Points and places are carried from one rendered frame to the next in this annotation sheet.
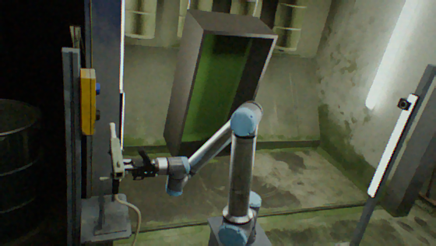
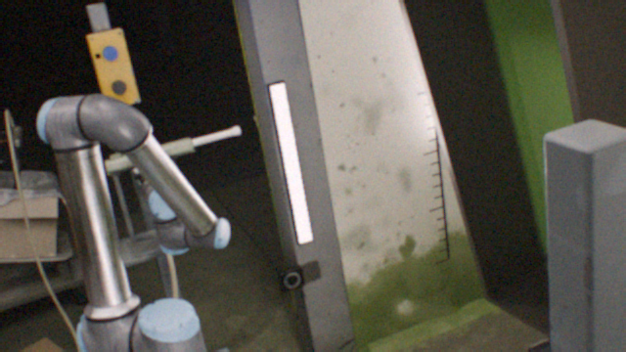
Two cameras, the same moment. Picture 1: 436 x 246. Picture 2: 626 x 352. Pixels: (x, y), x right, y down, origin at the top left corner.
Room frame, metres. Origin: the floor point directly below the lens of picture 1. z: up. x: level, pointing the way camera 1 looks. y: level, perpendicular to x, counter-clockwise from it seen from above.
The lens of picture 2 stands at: (2.12, -1.77, 1.82)
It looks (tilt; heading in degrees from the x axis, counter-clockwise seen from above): 21 degrees down; 95
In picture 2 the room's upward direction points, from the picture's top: 10 degrees counter-clockwise
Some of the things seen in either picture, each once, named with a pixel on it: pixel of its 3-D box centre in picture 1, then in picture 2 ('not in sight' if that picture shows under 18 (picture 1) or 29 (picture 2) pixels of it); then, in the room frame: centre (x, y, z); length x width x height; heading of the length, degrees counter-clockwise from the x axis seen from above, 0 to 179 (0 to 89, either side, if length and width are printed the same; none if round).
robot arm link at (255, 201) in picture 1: (245, 209); (170, 337); (1.55, -0.24, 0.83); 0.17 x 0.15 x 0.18; 163
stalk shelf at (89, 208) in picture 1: (105, 216); (162, 241); (1.36, 0.48, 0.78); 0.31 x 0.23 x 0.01; 24
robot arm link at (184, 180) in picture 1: (176, 182); (174, 232); (1.51, 0.17, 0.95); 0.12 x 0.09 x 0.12; 163
